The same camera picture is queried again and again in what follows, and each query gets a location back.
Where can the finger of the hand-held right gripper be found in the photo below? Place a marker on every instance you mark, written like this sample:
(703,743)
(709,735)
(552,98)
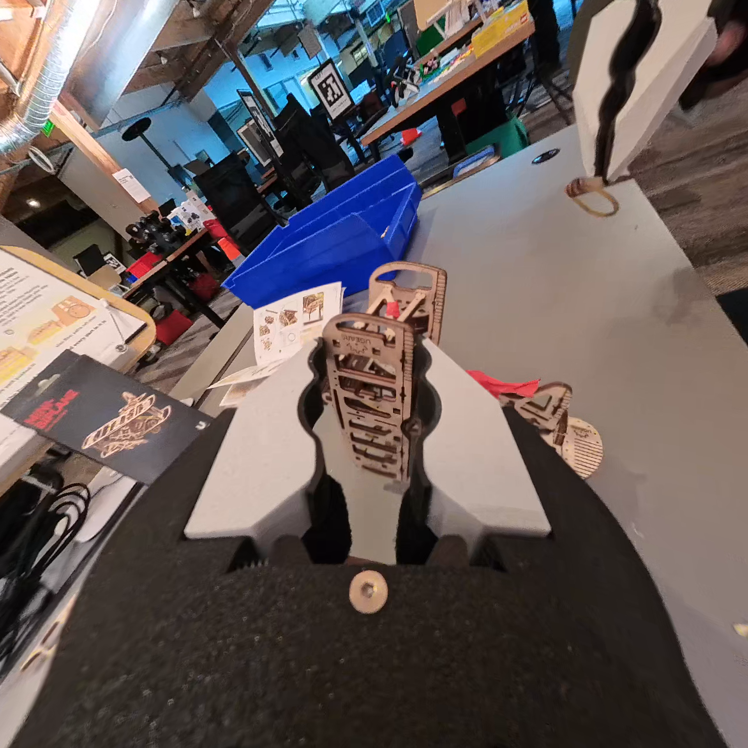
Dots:
(590,70)
(666,76)

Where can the black floor mat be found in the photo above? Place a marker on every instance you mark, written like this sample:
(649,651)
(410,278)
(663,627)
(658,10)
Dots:
(736,315)

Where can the grey sheet metal duct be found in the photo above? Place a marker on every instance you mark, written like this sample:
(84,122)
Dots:
(111,52)

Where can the large red tape strip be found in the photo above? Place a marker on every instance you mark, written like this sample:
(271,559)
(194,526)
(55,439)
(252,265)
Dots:
(502,385)

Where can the white product box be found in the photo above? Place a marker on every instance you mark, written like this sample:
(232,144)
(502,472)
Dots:
(190,215)

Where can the framed fiducial marker sign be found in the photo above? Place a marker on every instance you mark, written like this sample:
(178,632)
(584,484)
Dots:
(331,89)

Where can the blue plastic bin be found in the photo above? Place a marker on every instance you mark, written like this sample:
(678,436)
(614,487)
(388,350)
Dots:
(304,257)

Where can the black office chair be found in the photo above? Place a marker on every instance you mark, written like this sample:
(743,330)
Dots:
(234,193)
(315,146)

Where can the white plastic device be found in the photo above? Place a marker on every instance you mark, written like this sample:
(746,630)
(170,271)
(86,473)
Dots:
(102,508)

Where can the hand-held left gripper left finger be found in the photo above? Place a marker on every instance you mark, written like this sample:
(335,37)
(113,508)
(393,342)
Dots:
(251,467)

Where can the instruction booklet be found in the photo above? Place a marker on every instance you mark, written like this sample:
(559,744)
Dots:
(292,327)

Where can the black model packaging box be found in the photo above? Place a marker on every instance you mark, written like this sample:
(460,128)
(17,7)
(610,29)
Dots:
(117,421)

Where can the grey desk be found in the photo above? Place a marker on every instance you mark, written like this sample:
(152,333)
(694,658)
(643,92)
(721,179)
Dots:
(526,280)

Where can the wooden biplane model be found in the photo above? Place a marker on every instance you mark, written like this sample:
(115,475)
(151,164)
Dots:
(368,380)

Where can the wooden model part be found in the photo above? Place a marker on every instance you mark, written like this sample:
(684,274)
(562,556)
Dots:
(578,188)

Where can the person's right hand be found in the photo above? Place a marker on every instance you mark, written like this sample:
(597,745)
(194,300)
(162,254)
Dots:
(733,40)

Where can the green bin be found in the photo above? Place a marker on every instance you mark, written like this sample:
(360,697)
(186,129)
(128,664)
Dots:
(505,139)

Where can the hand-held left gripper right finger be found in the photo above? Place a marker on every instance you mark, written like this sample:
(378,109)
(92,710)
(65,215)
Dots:
(485,461)

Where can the long wooden table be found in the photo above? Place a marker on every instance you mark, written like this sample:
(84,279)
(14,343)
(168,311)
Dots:
(432,99)

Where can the instruction poster board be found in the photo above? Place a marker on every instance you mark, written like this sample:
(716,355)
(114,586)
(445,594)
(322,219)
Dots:
(47,315)

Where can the red fabric bag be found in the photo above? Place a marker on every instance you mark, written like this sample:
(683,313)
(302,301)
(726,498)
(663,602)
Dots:
(170,327)

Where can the black desk grommet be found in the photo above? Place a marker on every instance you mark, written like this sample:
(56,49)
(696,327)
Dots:
(546,155)

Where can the small red tape piece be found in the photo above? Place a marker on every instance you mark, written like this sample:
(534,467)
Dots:
(394,308)

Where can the black floor lamp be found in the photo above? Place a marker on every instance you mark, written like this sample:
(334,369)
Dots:
(135,125)

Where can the yellow cardboard box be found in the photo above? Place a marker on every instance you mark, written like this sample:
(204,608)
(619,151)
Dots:
(502,26)

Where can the wooden workbench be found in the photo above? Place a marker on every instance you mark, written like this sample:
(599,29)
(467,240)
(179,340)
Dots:
(181,245)

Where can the cluster of black devices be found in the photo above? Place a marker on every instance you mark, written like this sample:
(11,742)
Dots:
(152,231)

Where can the silver flexible duct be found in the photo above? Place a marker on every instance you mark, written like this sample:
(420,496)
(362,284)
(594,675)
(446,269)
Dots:
(41,99)

